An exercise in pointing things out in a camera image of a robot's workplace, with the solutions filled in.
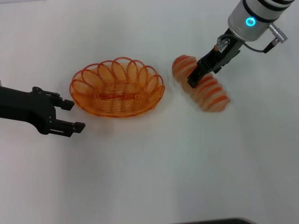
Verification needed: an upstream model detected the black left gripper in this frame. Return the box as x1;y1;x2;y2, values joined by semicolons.
0;85;86;138

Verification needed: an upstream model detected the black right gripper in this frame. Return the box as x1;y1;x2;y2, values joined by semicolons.
187;27;245;89

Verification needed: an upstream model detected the orange striped toy shrimp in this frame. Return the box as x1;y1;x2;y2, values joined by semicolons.
171;54;231;113

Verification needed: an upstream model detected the orange woven plastic basket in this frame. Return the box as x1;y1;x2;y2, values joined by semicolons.
69;56;165;119

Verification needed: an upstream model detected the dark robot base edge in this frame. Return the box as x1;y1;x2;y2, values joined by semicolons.
178;217;254;224

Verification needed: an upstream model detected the grey cable with metal plug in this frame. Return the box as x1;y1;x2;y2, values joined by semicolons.
242;22;289;53

